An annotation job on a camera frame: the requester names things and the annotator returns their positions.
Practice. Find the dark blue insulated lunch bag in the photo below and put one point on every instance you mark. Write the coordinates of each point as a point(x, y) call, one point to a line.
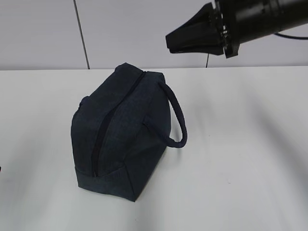
point(120, 132)

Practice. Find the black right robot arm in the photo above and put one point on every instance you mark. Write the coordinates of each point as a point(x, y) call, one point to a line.
point(260, 18)

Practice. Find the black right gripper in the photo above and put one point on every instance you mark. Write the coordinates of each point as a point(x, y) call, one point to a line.
point(213, 29)

